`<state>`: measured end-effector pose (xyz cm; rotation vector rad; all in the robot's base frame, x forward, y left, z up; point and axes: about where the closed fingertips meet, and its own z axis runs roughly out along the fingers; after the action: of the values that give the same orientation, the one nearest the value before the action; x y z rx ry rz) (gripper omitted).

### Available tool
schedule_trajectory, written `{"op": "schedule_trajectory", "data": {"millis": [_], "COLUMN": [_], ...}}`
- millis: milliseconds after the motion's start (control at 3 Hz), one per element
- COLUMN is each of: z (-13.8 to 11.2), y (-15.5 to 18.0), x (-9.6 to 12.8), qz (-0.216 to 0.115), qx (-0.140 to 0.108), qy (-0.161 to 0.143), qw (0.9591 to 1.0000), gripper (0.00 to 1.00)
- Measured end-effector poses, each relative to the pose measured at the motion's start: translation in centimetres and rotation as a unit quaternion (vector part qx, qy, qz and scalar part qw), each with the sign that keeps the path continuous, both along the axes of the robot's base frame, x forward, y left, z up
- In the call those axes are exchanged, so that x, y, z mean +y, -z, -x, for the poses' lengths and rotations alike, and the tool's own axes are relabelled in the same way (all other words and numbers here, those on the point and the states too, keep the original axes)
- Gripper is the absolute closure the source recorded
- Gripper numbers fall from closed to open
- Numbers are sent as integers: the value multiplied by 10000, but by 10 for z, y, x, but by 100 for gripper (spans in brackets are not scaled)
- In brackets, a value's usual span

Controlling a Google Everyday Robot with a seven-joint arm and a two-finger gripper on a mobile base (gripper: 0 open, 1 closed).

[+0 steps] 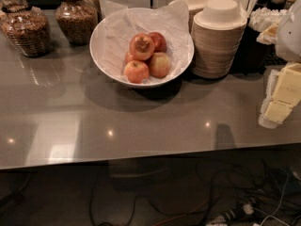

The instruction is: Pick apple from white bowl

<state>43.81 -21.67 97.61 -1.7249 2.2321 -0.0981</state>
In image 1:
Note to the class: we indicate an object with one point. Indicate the middle glass cereal jar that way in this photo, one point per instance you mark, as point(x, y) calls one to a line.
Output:
point(77, 20)

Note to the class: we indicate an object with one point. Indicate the white paper bowl liner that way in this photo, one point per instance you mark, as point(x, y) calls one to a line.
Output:
point(119, 38)

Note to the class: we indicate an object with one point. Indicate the glass cereal jar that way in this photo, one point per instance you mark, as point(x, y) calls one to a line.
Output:
point(77, 20)
point(26, 30)

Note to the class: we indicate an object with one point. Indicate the top red apple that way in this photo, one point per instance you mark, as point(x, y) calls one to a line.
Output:
point(141, 46)

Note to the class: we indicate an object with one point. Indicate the front left red apple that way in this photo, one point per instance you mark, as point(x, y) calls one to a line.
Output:
point(136, 71)

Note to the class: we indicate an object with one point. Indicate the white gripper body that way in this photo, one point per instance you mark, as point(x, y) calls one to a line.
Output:
point(290, 37)

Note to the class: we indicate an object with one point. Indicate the black container with napkins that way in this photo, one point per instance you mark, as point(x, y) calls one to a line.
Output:
point(251, 54)

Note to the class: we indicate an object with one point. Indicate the red apple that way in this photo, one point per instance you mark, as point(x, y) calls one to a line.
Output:
point(136, 71)
point(141, 46)
point(159, 41)

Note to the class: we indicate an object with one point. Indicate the back red apple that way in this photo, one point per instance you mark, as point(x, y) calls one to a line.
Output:
point(159, 41)

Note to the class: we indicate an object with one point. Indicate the dark bottle with cap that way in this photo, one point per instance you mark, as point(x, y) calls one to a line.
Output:
point(277, 4)

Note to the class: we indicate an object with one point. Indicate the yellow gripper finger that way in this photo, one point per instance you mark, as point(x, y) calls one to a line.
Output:
point(268, 36)
point(283, 94)

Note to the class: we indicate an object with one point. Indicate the front stack paper bowls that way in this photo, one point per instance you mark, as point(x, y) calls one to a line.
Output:
point(217, 32)

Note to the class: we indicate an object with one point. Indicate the left glass cereal jar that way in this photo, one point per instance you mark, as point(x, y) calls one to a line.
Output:
point(26, 30)

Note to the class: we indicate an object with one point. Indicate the front right yellow-red apple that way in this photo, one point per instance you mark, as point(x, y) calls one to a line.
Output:
point(159, 65)

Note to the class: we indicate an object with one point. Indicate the white ceramic bowl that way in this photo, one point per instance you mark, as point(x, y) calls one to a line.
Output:
point(100, 52)

